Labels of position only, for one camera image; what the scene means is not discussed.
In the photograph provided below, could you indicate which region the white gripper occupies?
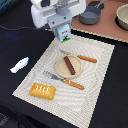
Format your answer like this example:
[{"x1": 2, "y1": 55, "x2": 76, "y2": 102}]
[{"x1": 31, "y1": 1, "x2": 86, "y2": 29}]

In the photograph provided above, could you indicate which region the small milk carton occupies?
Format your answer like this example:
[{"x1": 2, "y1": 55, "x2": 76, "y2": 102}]
[{"x1": 56, "y1": 24, "x2": 71, "y2": 42}]

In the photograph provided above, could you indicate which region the brown sausage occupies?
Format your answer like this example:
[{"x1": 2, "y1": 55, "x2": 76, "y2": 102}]
[{"x1": 64, "y1": 56, "x2": 76, "y2": 75}]

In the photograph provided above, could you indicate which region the white toy fish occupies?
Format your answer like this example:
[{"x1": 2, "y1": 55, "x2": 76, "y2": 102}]
[{"x1": 10, "y1": 57, "x2": 29, "y2": 73}]

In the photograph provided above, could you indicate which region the yellow bread loaf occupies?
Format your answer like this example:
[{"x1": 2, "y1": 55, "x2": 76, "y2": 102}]
[{"x1": 30, "y1": 83, "x2": 56, "y2": 100}]

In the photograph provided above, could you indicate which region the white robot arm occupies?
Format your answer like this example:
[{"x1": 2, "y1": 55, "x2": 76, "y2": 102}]
[{"x1": 30, "y1": 0, "x2": 86, "y2": 29}]

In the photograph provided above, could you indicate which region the pink stove board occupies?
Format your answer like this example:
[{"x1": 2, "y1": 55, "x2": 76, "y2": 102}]
[{"x1": 72, "y1": 0, "x2": 128, "y2": 43}]

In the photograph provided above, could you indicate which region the round wooden plate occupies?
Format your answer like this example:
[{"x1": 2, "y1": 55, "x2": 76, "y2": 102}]
[{"x1": 55, "y1": 55, "x2": 83, "y2": 79}]

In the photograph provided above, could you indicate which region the beige bowl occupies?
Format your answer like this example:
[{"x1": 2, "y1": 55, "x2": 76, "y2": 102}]
[{"x1": 116, "y1": 4, "x2": 128, "y2": 30}]

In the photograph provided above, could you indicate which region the striped beige placemat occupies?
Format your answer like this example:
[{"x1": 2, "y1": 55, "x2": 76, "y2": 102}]
[{"x1": 13, "y1": 35, "x2": 114, "y2": 128}]

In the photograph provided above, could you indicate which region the grey saucepan with handle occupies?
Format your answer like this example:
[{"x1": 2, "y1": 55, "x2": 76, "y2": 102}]
[{"x1": 79, "y1": 0, "x2": 106, "y2": 25}]

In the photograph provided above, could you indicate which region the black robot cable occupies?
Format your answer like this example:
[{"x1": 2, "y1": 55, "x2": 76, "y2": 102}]
[{"x1": 0, "y1": 23, "x2": 54, "y2": 33}]

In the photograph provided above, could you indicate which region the knife with wooden handle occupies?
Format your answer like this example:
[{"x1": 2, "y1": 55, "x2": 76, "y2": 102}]
[{"x1": 58, "y1": 49, "x2": 97, "y2": 63}]

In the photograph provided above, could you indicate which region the fork with wooden handle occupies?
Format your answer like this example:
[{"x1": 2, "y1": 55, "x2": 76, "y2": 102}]
[{"x1": 43, "y1": 71, "x2": 84, "y2": 90}]

